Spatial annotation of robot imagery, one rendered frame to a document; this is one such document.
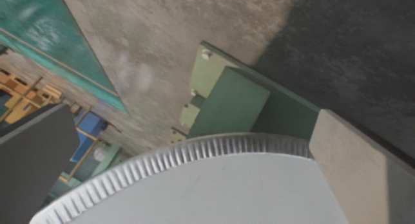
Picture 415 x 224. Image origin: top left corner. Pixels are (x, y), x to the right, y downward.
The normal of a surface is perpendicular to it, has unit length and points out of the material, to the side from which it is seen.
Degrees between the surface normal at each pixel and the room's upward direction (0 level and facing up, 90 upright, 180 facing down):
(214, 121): 90
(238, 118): 90
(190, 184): 90
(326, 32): 0
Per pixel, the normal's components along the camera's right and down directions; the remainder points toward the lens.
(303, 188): 0.18, -0.32
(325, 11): -0.46, 0.81
